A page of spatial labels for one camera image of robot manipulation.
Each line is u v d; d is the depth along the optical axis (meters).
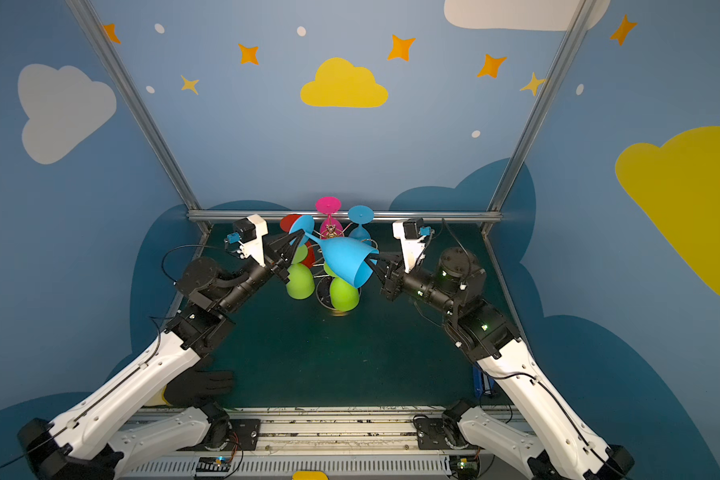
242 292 0.53
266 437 0.75
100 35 0.72
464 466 0.73
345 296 0.78
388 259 0.53
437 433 0.75
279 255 0.53
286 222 0.58
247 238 0.48
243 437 0.74
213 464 0.73
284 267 0.53
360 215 0.84
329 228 0.77
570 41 0.74
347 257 0.53
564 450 0.37
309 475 0.70
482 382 0.81
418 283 0.51
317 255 0.84
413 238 0.50
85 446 0.38
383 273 0.57
